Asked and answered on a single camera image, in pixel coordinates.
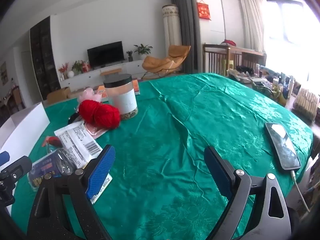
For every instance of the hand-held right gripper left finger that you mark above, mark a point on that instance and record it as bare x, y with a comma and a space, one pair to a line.
100, 172

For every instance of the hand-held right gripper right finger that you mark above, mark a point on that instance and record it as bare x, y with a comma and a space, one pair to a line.
217, 172

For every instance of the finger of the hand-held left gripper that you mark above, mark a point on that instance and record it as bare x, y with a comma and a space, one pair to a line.
20, 165
4, 158

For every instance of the pink mesh bath pouf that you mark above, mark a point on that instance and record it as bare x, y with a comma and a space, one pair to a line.
87, 95

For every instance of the blue print clear packet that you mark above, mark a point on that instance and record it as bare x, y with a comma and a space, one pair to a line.
42, 170

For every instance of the white cardboard box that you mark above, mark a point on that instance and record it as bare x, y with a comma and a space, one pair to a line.
22, 127

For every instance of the white barcode packet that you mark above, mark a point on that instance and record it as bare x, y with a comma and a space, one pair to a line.
75, 140

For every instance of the pink floral bagged cloth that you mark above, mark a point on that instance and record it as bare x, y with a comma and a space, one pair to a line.
96, 131

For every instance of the small red packet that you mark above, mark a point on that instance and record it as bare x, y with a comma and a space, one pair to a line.
53, 141

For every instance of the red yarn ball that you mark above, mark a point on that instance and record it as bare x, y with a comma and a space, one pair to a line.
87, 111
107, 117

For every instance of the small black object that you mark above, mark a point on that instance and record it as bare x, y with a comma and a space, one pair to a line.
73, 118

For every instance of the green satin tablecloth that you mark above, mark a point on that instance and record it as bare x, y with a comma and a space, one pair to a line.
162, 130

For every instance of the black smartphone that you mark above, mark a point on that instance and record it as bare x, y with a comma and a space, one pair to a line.
282, 145

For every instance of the clear jar with black lid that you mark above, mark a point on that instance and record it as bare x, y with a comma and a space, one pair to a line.
122, 100

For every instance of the orange striped paper packet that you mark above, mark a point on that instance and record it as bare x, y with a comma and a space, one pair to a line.
101, 92

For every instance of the brown cardboard box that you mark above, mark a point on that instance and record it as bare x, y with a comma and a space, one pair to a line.
58, 95

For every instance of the small wooden stool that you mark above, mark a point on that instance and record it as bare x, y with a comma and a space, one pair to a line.
110, 72

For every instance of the round white vase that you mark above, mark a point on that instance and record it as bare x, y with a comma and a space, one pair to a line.
71, 74

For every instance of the black display cabinet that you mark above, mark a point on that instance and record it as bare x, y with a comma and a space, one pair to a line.
43, 60

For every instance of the red flowers in vase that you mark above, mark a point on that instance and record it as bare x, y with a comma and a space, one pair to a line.
63, 68

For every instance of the pile of household clutter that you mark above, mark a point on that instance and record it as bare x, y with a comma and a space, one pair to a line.
280, 85

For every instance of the green plant with red ornaments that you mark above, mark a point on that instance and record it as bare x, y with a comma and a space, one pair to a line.
80, 66

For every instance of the dark wooden chair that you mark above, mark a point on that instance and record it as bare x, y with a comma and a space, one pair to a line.
212, 57

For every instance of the wooden slatted bench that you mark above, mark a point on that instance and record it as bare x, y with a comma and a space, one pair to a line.
247, 56

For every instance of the small green potted plant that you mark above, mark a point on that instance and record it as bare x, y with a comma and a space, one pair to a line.
130, 55

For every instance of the orange lounge chair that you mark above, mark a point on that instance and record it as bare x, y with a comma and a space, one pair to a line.
162, 61

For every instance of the red cloth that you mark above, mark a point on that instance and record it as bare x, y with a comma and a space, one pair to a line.
229, 42

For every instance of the large green potted plant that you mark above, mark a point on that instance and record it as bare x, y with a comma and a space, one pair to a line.
142, 48

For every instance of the grey curtain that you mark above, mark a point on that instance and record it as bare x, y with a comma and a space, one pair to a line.
186, 30

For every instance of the white tower air conditioner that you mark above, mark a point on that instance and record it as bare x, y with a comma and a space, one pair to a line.
172, 30

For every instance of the white curtain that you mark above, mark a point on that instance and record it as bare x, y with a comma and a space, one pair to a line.
252, 20

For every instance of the framed wall picture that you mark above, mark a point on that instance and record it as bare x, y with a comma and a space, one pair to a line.
3, 73

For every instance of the red wall hanging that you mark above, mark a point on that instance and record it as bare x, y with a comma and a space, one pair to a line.
203, 11

